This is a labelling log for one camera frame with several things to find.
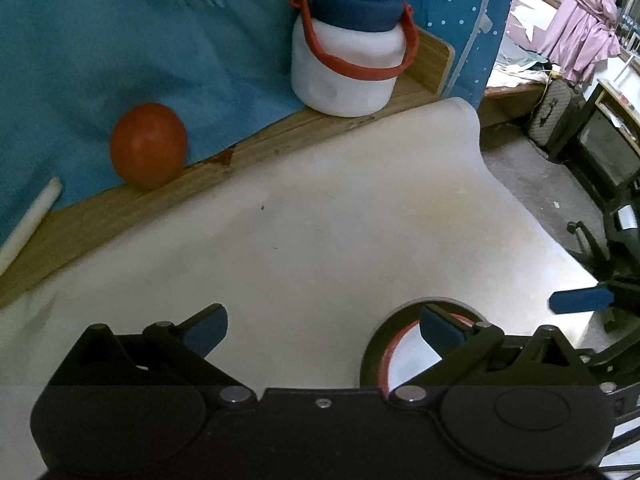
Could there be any blue knit cloth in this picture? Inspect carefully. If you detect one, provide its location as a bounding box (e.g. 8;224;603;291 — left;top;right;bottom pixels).
0;0;313;261

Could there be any pink curtain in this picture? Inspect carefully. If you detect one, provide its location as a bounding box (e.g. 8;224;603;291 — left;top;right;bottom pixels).
537;0;626;83

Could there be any white table mat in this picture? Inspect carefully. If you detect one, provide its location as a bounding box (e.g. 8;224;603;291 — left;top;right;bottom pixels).
0;97;601;391

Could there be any blue polka dot cloth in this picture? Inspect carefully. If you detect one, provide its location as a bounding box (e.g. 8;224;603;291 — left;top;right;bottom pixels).
390;0;521;108

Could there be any white jug with blue lid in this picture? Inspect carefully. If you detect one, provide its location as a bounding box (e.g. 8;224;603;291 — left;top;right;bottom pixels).
289;0;420;118

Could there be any patterned brown suitcase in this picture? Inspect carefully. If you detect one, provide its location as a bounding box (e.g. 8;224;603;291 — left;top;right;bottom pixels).
527;77;583;150

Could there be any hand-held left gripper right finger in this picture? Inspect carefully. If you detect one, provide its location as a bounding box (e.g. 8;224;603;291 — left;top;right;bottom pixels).
390;305;598;406

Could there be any black cabinet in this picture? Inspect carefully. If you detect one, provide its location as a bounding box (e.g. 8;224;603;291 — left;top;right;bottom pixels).
550;79;640;203

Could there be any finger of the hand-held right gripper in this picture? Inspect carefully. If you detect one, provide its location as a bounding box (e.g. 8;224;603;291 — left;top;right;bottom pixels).
548;280;640;332

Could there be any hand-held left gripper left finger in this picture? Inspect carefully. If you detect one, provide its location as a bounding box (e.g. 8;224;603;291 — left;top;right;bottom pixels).
47;303;256;406

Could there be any low wooden platform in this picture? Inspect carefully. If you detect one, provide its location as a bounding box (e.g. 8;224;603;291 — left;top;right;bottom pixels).
477;81;547;128

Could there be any white red-rimmed bowl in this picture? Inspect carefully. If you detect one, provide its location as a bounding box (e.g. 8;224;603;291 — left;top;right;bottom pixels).
360;297;483;398

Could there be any white paper roll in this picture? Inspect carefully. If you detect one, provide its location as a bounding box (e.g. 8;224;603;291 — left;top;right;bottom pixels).
0;176;63;273

